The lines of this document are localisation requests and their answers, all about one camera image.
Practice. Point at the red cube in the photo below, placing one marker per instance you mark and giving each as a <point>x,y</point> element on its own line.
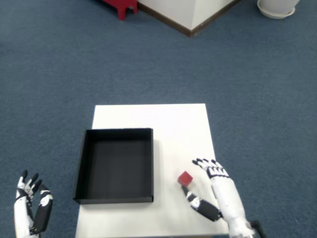
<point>185,178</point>

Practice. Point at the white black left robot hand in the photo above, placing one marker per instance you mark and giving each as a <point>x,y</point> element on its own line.
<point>21,218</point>

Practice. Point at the red plastic stool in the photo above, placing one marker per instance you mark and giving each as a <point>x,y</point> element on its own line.
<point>122,6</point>

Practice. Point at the brown wall baseboard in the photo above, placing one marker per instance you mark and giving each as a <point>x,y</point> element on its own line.
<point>191,34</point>

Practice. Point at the white pot saucer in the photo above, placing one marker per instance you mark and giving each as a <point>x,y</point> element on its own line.
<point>276,16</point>

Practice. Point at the white plant pot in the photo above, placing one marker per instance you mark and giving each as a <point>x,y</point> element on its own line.
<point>277,5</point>

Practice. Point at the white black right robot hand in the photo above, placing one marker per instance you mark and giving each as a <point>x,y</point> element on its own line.
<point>224,196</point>

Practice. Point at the black open box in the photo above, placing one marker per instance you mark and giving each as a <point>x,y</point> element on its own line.
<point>116,168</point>

